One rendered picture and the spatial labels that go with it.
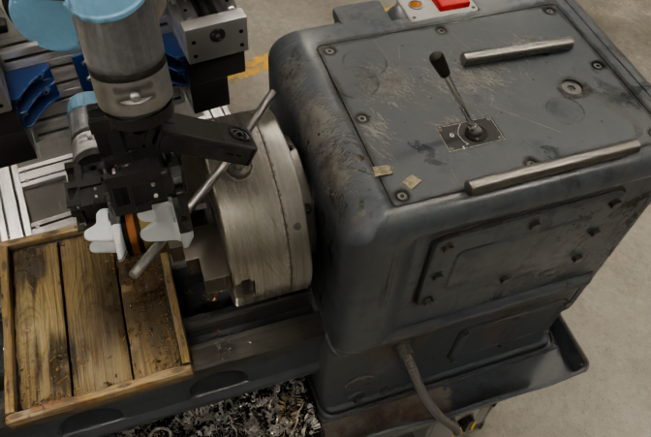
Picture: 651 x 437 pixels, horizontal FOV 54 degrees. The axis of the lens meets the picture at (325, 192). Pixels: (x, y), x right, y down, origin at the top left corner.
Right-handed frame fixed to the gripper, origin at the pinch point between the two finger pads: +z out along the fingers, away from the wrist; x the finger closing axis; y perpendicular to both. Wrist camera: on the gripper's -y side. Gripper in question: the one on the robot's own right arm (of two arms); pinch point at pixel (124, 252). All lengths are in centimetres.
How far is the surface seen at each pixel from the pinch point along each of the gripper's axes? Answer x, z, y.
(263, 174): 14.7, 2.5, -22.5
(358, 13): 17, -26, -48
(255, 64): -108, -157, -58
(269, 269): 4.0, 12.0, -20.6
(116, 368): -19.5, 9.9, 6.5
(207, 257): 2.3, 6.1, -12.3
